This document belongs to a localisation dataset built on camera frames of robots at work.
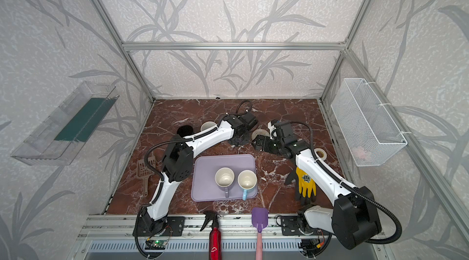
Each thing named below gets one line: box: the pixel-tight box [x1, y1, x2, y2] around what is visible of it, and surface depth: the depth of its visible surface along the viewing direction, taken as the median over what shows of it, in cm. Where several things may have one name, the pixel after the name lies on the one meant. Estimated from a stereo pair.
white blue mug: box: [237, 169, 258, 201], surface depth 80 cm
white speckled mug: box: [200, 121, 217, 132], surface depth 98 cm
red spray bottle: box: [199, 209, 222, 260], surface depth 70 cm
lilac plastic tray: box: [190, 153, 259, 203], surface depth 84 cm
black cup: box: [176, 125, 194, 138], surface depth 95 cm
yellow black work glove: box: [285, 166, 317, 207], surface depth 84 cm
